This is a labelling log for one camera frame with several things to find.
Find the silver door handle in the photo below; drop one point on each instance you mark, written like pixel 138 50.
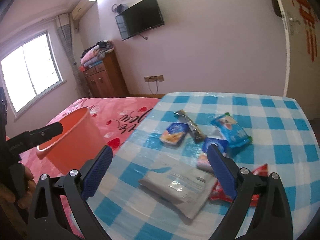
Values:
pixel 291 24

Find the small blue tissue pack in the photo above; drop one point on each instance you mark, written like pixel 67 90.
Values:
pixel 221 144

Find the folded blankets pile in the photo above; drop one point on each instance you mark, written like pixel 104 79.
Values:
pixel 95 54

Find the brown wooden cabinet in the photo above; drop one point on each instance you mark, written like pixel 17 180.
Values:
pixel 105 80

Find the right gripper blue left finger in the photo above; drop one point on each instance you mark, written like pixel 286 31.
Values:
pixel 47 219

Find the wall power socket strip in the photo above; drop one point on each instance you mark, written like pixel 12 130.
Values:
pixel 158 78

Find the window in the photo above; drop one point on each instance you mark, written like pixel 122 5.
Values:
pixel 29 69

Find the blue cartoon snack bag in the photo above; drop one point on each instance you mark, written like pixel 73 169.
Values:
pixel 236 136

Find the red door paper decoration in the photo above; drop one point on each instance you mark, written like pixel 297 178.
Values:
pixel 309 19

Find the wall-mounted black television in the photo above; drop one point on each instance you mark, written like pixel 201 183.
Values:
pixel 142 16

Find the white door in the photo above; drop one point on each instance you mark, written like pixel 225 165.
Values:
pixel 302 76

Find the grey flat plastic bag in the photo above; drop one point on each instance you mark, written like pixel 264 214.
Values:
pixel 186 187

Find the grey checked curtain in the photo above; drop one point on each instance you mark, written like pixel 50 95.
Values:
pixel 64 32

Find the blue cookie packet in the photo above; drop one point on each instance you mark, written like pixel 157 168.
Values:
pixel 174 133

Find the dark crumpled wrapper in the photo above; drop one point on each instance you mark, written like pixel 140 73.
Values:
pixel 196 133

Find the person's left hand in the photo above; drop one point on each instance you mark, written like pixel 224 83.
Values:
pixel 25 201

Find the orange plastic bucket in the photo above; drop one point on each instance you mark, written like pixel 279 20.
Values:
pixel 80 141

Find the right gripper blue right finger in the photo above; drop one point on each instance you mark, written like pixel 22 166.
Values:
pixel 272 216

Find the pink heart bed blanket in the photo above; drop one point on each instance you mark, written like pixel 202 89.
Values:
pixel 116 119

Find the white air conditioner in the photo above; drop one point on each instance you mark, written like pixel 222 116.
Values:
pixel 81 8

